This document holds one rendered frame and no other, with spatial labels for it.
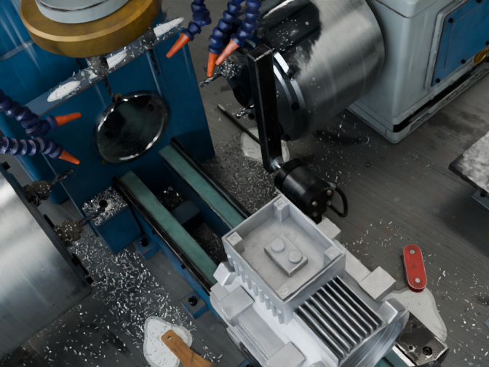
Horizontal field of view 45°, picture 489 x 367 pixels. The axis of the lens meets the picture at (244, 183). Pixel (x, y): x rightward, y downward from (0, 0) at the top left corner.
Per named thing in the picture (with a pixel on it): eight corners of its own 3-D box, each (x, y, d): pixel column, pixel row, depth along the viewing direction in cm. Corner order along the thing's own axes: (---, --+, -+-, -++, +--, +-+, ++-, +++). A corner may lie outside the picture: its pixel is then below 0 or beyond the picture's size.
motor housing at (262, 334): (219, 326, 91) (197, 271, 76) (311, 253, 97) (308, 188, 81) (305, 432, 81) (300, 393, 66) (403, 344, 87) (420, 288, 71)
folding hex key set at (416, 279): (427, 293, 103) (428, 287, 102) (408, 293, 104) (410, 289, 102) (418, 248, 108) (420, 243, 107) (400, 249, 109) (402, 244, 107)
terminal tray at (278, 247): (226, 265, 80) (218, 239, 74) (286, 219, 83) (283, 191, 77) (284, 329, 74) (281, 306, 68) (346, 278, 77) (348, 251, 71)
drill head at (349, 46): (190, 118, 117) (161, 17, 97) (340, 17, 129) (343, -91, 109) (272, 194, 105) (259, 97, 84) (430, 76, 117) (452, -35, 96)
